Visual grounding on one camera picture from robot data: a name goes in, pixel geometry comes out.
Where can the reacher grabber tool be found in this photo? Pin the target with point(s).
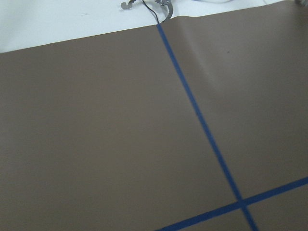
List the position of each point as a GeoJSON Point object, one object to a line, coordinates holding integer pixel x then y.
{"type": "Point", "coordinates": [161, 10]}

